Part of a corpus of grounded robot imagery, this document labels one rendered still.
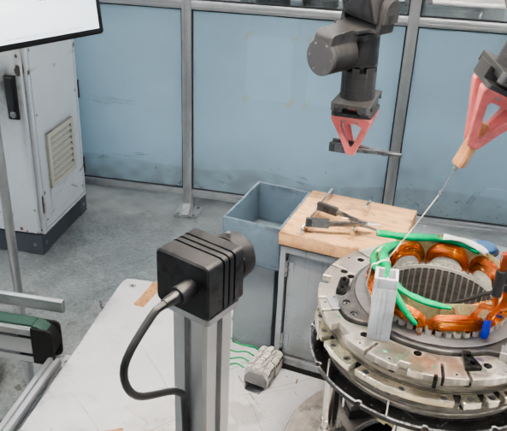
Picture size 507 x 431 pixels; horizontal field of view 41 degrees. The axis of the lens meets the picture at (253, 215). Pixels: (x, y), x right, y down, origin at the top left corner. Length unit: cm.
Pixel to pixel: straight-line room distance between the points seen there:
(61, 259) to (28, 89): 78
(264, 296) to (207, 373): 81
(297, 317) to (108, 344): 38
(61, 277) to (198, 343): 264
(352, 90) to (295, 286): 35
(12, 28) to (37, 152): 150
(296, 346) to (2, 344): 62
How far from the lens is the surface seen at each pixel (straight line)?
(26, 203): 317
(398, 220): 124
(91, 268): 313
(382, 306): 85
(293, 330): 126
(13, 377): 259
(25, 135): 303
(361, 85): 114
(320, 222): 115
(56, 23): 169
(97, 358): 135
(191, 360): 48
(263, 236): 119
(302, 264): 119
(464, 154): 87
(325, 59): 108
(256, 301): 129
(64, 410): 125
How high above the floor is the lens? 161
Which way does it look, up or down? 27 degrees down
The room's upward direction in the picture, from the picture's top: 2 degrees clockwise
